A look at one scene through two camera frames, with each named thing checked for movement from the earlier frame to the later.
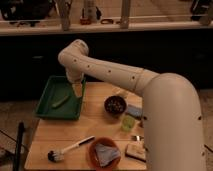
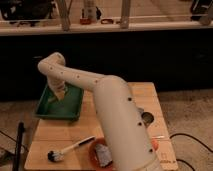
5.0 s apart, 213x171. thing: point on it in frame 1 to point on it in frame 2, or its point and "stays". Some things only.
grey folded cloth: (106, 154) stays
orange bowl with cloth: (93, 157) stays
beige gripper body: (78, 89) to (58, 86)
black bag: (25, 11) stays
